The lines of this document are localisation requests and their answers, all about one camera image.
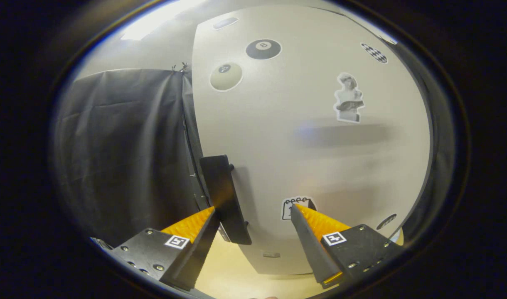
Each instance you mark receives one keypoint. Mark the light grey cabinet door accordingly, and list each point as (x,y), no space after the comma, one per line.
(278,124)

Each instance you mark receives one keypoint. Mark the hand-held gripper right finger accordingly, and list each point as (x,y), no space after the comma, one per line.
(309,249)

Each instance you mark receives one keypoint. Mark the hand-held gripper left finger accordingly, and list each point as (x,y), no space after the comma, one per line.
(197,253)

